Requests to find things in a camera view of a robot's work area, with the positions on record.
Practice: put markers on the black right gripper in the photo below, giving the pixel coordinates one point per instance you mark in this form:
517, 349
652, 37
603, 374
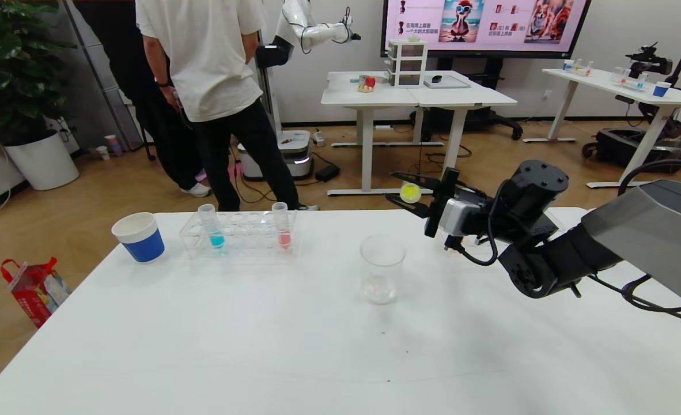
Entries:
440, 202

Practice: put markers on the yellow pigment test tube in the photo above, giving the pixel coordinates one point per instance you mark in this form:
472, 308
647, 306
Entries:
411, 191

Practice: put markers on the red pigment test tube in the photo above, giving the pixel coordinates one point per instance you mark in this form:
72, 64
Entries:
284, 237

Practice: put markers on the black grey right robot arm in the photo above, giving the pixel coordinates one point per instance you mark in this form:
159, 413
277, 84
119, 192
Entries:
548, 259

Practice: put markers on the black wheeled robot base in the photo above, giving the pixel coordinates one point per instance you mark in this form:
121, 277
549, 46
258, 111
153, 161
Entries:
617, 147

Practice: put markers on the clear glass beaker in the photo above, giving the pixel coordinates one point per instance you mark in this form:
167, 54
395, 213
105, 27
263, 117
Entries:
382, 271

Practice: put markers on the clear acrylic test tube rack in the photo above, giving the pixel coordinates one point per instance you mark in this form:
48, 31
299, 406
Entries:
248, 233

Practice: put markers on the blue pigment test tube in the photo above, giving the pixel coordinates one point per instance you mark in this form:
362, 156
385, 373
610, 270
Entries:
216, 239

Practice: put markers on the black power adapter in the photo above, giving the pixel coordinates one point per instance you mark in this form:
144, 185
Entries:
327, 173

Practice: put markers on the black wheeled screen stand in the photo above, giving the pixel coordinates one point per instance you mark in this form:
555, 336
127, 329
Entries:
484, 118

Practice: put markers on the white power strip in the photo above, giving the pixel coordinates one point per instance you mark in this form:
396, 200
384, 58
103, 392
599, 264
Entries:
318, 137

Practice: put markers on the grey tablet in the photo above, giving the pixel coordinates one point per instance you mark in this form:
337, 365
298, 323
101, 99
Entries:
450, 83

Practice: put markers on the red toy fruit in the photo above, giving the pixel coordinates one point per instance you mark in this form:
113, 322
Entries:
368, 82

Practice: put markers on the white humanoid robot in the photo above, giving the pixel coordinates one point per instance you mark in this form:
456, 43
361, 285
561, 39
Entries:
294, 153

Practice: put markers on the white drawer organizer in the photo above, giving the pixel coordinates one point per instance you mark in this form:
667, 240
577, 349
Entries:
408, 63

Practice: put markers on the clear rack with small tubes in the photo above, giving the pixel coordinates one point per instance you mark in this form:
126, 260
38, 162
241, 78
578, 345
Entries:
577, 69
628, 80

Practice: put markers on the long white desk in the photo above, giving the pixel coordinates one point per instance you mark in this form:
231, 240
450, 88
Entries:
605, 80

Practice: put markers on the person in white shirt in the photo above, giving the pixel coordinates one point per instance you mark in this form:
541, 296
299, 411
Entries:
208, 57

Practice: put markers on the person in black clothes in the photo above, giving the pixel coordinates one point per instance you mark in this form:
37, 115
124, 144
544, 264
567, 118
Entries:
162, 144

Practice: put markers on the small blue paper cup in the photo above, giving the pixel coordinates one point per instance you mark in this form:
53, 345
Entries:
661, 90

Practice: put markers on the blue white paper cup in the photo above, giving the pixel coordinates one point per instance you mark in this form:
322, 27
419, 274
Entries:
142, 245

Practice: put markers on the small pink bottle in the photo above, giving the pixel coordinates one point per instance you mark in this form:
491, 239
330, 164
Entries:
114, 145

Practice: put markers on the small white cup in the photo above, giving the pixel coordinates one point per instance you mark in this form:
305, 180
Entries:
103, 153

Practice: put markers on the grey metal cabinet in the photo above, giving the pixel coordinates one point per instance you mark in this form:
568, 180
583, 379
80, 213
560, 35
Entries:
101, 109

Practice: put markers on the white plant pot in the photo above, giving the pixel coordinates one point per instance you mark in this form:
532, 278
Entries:
44, 164

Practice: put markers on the red gift bag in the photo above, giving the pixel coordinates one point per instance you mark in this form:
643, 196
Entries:
32, 294

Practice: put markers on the green leafy plant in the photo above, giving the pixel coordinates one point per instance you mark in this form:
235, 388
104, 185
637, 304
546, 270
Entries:
6, 69

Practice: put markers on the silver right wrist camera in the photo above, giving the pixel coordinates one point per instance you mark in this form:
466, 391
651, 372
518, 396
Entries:
461, 216

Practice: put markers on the large wall display screen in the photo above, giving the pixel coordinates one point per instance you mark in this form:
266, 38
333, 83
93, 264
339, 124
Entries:
490, 23

